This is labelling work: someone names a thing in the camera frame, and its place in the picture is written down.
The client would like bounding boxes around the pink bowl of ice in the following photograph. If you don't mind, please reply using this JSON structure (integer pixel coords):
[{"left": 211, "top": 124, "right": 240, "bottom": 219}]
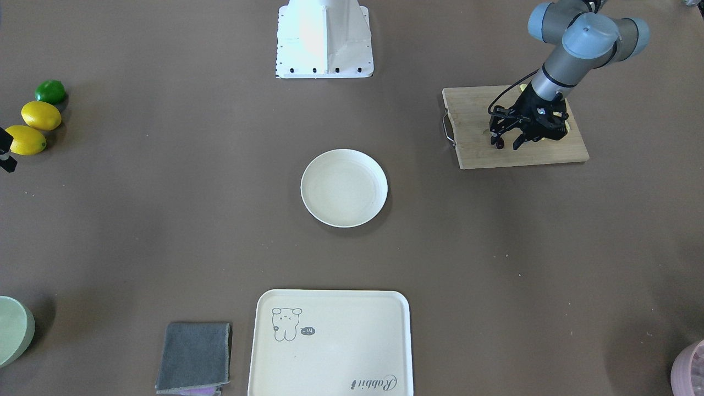
[{"left": 670, "top": 340, "right": 703, "bottom": 395}]

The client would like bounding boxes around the bamboo cutting board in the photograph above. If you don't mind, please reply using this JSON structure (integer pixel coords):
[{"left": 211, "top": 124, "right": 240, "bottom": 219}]
[{"left": 442, "top": 85, "right": 590, "bottom": 169}]

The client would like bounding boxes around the yellow lemon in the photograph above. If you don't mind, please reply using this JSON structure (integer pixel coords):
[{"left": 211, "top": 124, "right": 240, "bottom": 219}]
[
  {"left": 5, "top": 125, "right": 46, "bottom": 156},
  {"left": 20, "top": 101, "right": 62, "bottom": 132}
]

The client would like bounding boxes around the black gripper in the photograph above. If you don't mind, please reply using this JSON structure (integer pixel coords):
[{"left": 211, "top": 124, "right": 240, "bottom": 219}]
[{"left": 488, "top": 85, "right": 567, "bottom": 151}]

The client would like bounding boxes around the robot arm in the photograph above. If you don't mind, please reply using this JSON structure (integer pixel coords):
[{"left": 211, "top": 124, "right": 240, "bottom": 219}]
[{"left": 487, "top": 1, "right": 651, "bottom": 150}]

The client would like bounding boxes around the grey folded cloth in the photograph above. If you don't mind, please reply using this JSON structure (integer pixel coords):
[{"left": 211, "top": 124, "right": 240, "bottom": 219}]
[{"left": 155, "top": 322, "right": 231, "bottom": 395}]

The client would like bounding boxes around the light green bowl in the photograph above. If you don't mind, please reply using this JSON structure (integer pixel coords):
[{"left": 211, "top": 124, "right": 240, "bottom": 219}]
[{"left": 1, "top": 296, "right": 35, "bottom": 368}]

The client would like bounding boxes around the cream rabbit tray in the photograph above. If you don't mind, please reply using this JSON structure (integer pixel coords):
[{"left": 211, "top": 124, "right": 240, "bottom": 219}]
[{"left": 248, "top": 290, "right": 414, "bottom": 395}]

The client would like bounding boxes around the round white plate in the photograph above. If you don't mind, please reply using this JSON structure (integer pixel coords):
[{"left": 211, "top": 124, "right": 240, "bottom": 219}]
[{"left": 300, "top": 148, "right": 389, "bottom": 228}]

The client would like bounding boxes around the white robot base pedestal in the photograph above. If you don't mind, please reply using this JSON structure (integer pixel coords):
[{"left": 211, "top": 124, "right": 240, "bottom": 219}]
[{"left": 275, "top": 1, "right": 375, "bottom": 79}]

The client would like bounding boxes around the green lime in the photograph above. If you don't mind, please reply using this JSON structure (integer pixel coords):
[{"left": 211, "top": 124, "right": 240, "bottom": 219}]
[{"left": 34, "top": 79, "right": 67, "bottom": 105}]

